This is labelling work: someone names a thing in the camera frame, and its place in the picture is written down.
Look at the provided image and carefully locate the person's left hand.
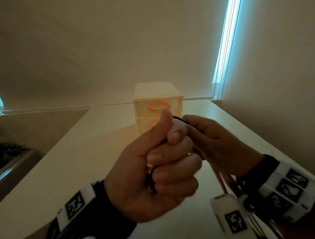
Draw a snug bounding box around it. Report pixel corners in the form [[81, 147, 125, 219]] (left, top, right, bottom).
[[103, 108, 203, 224]]

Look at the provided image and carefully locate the person's right hand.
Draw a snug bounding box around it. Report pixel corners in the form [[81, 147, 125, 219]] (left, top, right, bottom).
[[181, 114, 265, 178]]

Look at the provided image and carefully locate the orange cable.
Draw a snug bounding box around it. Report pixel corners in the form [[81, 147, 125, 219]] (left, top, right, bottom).
[[212, 167, 229, 195]]

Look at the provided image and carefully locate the cream three-drawer organiser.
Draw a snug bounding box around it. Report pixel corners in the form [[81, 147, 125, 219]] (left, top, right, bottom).
[[134, 82, 184, 136]]

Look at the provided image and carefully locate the person's left forearm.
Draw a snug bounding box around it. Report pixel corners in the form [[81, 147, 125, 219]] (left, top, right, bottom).
[[24, 221, 54, 239]]

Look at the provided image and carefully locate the bright narrow window strip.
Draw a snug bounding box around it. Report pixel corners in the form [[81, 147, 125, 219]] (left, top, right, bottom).
[[211, 0, 243, 101]]

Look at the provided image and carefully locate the beaded blind pull chain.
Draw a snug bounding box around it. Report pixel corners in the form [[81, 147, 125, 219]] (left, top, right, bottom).
[[211, 0, 243, 102]]

